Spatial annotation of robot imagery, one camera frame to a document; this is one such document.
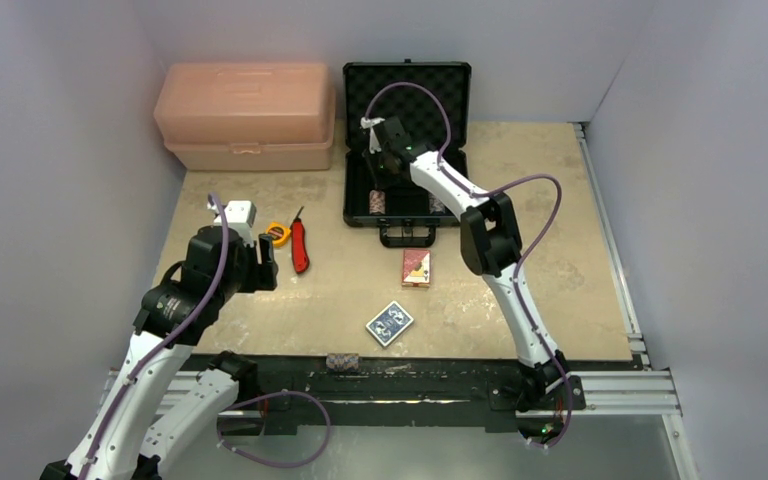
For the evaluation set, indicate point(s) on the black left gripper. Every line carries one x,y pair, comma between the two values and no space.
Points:
262,275

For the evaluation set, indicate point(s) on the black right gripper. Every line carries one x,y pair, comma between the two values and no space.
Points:
383,158

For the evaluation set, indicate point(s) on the black poker set case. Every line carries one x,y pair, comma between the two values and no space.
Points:
396,111

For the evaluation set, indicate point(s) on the purple poker chip stack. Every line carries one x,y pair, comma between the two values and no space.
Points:
435,205

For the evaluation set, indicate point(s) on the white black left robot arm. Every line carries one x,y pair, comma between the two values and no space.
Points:
127,440

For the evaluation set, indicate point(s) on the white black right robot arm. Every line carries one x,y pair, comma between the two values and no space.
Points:
491,247

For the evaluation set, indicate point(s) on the yellow tape measure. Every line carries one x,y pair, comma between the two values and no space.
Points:
279,234

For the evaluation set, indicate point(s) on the red folding utility knife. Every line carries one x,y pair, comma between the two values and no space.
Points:
299,254

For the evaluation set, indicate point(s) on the red playing card deck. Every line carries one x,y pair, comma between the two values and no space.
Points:
416,268

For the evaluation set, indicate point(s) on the blue playing card deck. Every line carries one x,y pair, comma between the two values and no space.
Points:
390,323

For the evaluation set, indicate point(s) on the pink translucent plastic toolbox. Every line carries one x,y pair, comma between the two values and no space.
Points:
239,117

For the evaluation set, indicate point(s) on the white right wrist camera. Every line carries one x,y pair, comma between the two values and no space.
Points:
369,125

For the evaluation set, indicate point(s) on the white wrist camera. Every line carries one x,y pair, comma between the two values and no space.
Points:
240,216
369,125

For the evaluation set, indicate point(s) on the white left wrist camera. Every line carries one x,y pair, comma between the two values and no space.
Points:
240,216

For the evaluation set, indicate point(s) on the black aluminium base frame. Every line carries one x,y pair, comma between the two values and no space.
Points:
416,392

